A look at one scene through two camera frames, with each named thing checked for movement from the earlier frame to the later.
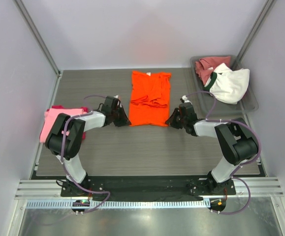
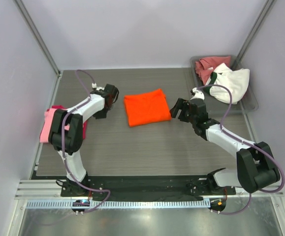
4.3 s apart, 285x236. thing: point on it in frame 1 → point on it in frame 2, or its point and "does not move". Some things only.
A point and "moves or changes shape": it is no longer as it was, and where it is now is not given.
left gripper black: (124, 121) → (101, 115)
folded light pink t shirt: (50, 115) does not move
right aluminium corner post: (255, 27) does not move
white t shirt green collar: (227, 85) does not move
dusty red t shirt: (205, 66) does not move
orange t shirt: (150, 100) moves or changes shape
